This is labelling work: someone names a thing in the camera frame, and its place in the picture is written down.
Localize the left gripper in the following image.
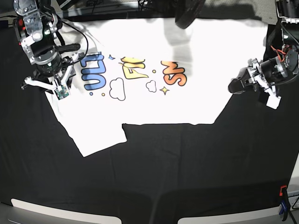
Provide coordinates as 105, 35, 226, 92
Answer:
228, 67, 263, 94

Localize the white graphic t-shirt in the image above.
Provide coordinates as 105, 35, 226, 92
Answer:
46, 18, 268, 157

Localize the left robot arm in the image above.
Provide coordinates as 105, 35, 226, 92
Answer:
228, 0, 299, 97

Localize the black table cloth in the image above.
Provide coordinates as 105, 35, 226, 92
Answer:
0, 28, 299, 224

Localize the red blue clamp near right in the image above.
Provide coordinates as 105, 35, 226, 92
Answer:
279, 185, 289, 222

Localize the red black clamp far left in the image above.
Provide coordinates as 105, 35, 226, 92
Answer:
13, 18, 26, 45

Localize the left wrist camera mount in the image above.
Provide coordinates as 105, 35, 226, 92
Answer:
248, 58, 281, 109

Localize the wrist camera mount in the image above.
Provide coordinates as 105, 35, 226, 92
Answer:
248, 58, 281, 109
21, 52, 83, 100

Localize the black red cable bundle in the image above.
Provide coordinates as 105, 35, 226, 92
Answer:
174, 0, 206, 30

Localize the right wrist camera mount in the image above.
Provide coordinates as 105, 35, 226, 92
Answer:
21, 52, 83, 100

